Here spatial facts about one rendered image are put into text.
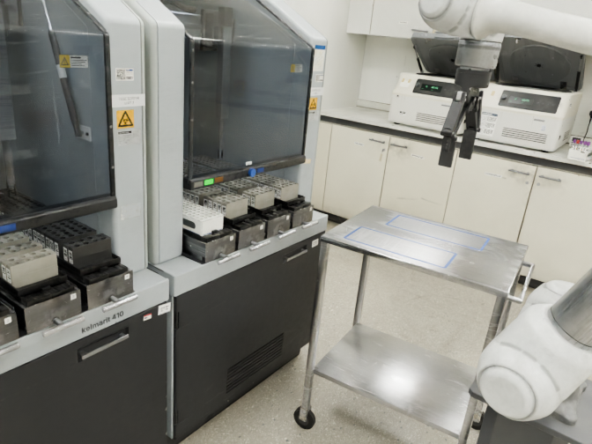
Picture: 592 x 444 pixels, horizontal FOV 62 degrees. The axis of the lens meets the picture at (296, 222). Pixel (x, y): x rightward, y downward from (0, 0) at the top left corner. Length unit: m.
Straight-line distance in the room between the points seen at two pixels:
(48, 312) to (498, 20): 1.14
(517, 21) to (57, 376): 1.29
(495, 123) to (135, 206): 2.57
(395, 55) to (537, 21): 3.45
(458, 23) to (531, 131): 2.46
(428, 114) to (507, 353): 2.77
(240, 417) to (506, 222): 2.22
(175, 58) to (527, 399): 1.17
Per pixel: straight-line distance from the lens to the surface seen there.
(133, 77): 1.39
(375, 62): 4.51
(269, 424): 2.10
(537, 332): 1.02
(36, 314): 1.30
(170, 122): 1.48
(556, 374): 1.03
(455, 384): 2.02
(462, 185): 3.59
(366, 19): 4.19
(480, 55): 1.18
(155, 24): 1.43
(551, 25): 1.02
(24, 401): 1.41
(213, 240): 1.59
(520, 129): 3.46
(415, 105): 3.66
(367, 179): 3.88
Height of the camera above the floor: 1.43
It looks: 21 degrees down
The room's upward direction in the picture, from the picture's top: 6 degrees clockwise
